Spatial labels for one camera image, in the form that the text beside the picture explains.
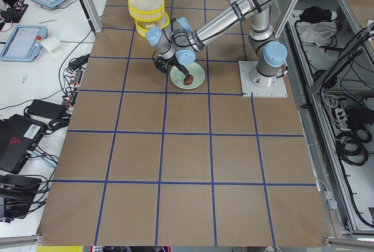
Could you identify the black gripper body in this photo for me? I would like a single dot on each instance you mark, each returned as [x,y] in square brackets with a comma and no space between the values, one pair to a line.
[177,64]

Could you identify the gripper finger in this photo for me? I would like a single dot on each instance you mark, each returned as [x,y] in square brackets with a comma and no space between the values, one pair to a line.
[183,70]

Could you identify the brown steamed bun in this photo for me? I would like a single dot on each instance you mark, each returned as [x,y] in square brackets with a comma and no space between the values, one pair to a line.
[188,80]

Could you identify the yellow steamer layer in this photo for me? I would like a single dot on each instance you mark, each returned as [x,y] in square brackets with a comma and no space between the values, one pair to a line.
[143,27]
[146,10]

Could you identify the white steamed bun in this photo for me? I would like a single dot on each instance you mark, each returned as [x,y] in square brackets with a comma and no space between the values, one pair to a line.
[148,26]

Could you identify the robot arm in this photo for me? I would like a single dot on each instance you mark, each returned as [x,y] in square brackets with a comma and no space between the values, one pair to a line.
[177,44]

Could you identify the light green plate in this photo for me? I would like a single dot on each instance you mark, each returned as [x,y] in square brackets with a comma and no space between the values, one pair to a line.
[193,79]

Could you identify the power strip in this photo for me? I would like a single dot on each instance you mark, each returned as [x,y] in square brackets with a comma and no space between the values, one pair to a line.
[72,84]

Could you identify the white paper roll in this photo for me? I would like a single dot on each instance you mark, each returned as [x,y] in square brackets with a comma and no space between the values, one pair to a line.
[52,45]

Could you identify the black power brick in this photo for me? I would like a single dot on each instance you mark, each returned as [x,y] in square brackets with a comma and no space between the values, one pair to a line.
[45,109]

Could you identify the near teach pendant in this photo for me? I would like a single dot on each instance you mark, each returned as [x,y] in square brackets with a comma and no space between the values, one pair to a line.
[24,43]

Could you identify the black cloth pile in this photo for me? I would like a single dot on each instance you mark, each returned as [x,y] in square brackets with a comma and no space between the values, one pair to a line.
[315,14]

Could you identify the white cloth pile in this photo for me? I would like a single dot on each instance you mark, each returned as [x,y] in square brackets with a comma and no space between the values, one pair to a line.
[320,33]

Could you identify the black laptop computer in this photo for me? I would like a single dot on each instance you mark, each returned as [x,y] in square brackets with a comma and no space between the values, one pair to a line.
[19,135]

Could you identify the black box device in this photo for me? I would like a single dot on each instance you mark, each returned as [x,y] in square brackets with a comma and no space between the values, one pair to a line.
[17,196]

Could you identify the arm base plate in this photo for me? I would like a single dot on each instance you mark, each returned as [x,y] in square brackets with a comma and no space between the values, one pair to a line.
[255,85]

